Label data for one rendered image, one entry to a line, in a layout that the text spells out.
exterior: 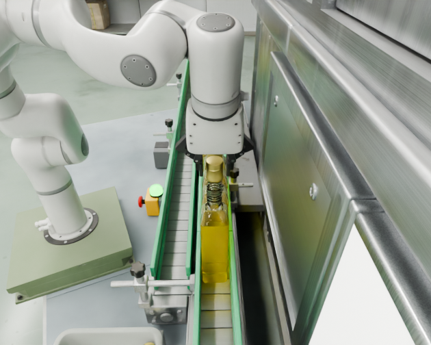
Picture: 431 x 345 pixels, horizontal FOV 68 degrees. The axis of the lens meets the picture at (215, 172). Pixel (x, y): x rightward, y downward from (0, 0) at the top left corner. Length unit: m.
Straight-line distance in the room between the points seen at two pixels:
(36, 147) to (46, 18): 0.41
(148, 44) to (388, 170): 0.29
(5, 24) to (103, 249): 0.60
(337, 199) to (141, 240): 0.78
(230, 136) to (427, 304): 0.37
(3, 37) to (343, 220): 0.50
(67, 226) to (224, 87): 0.68
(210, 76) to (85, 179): 0.97
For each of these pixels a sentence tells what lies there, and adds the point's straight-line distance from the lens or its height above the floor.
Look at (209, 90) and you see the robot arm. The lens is 0.46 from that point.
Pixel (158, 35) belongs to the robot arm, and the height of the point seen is 1.42.
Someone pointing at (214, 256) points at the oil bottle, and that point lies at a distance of 0.69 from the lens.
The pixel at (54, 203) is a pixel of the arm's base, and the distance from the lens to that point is 0.95.
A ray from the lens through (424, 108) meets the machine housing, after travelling 0.28.
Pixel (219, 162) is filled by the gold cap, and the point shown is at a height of 1.16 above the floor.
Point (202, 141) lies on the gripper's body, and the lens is 0.54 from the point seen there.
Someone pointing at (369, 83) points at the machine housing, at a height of 1.40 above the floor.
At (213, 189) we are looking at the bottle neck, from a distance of 0.61.
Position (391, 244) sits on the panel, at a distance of 0.29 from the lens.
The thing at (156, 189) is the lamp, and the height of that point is 0.85.
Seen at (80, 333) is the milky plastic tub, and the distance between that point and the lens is 0.81.
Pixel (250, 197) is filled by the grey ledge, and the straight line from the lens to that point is 0.97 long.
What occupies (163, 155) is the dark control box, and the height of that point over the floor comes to 0.82.
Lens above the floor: 1.51
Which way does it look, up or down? 37 degrees down
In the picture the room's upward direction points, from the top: straight up
